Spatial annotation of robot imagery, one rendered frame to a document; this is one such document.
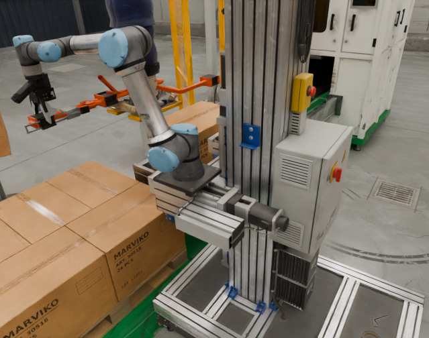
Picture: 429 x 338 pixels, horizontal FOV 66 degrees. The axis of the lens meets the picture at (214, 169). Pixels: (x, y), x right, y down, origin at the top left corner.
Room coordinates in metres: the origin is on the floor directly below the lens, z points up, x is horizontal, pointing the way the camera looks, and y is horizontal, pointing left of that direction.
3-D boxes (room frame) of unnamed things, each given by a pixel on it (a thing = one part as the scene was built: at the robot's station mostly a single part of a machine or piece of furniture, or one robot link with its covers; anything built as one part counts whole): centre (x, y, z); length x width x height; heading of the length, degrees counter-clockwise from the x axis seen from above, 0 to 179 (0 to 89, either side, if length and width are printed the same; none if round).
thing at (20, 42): (1.44, 0.75, 1.57); 0.09 x 0.08 x 0.11; 65
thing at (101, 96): (1.70, 0.55, 1.27); 0.10 x 0.08 x 0.06; 52
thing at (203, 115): (2.23, 0.11, 0.75); 0.60 x 0.40 x 0.40; 141
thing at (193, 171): (1.29, 0.12, 1.09); 0.15 x 0.15 x 0.10
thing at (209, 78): (1.97, 0.00, 1.27); 0.09 x 0.08 x 0.05; 52
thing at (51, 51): (1.41, 0.65, 1.57); 0.11 x 0.11 x 0.08; 65
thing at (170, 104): (1.84, 0.32, 1.17); 0.34 x 0.10 x 0.05; 142
